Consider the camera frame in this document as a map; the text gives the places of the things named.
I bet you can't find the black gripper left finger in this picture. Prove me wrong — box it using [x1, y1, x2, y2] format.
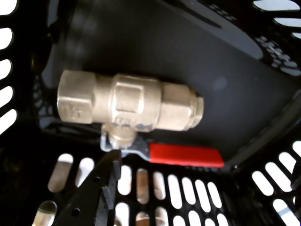
[53, 150, 123, 226]

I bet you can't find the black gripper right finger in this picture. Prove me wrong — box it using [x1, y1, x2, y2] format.
[290, 162, 301, 191]

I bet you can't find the brass ball valve red handle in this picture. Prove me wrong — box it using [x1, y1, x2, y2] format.
[57, 70, 225, 168]

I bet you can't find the black slotted plastic basket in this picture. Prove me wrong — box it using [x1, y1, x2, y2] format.
[0, 0, 301, 226]

